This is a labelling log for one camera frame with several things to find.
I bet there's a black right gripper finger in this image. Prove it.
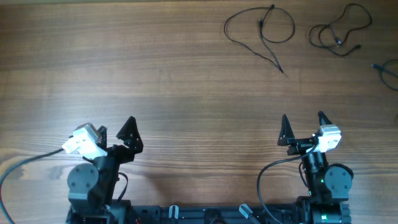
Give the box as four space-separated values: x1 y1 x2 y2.
318 111 333 126
277 114 295 146

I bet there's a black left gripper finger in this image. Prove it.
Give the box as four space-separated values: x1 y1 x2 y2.
97 126 107 149
116 116 144 154

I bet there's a black thick usb cable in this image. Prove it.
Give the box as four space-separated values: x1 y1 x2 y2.
308 2 373 57

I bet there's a black thin usb cable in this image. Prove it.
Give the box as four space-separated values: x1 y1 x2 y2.
223 4 296 75

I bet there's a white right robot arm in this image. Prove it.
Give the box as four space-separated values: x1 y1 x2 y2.
277 111 354 224

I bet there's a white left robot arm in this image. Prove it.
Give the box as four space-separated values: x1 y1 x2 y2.
62 116 144 223

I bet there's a black right camera cable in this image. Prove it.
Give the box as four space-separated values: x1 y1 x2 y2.
256 136 320 224

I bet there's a black camera cable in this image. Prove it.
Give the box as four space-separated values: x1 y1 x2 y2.
256 136 320 224
0 147 65 224

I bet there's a black left camera cable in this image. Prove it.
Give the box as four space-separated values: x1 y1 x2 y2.
0 147 65 224

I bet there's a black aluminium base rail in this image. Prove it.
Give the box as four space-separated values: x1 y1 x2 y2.
129 203 311 224

